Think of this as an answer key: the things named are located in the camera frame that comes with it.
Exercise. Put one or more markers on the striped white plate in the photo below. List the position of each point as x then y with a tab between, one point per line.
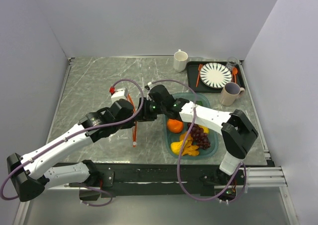
215	75

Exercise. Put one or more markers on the white ceramic mug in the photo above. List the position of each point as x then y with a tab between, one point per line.
180	60

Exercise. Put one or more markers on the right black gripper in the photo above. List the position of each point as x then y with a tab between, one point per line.
145	116

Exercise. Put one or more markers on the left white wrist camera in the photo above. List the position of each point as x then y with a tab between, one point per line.
118	94

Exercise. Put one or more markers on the beige mug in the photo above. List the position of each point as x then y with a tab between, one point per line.
230	92

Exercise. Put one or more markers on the dark red grape bunch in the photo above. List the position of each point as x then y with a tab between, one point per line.
199	138

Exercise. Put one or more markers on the smooth orange persimmon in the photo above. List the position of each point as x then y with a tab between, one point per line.
174	126

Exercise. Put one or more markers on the orange plastic fork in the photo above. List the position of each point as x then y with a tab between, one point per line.
198	76

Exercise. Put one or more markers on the clear drinking glass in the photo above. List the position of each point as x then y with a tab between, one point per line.
231	63

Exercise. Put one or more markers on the teal plastic food tray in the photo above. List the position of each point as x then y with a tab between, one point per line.
172	137

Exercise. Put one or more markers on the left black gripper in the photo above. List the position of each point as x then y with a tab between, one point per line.
129	124

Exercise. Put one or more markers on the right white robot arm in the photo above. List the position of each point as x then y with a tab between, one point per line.
238	133

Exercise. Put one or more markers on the yellow corn cob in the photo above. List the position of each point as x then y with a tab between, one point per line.
205	129

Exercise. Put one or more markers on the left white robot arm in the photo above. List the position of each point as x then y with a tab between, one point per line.
32	173

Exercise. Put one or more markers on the black serving tray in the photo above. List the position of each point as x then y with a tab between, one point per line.
192	72

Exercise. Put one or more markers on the yellow pear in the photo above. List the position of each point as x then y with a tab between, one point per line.
176	147

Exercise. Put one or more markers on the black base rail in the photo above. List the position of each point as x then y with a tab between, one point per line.
124	179

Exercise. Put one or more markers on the orange dried fruit slice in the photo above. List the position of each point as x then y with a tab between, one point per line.
191	151

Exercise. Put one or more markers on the orange plastic spoon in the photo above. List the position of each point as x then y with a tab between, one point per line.
234	72

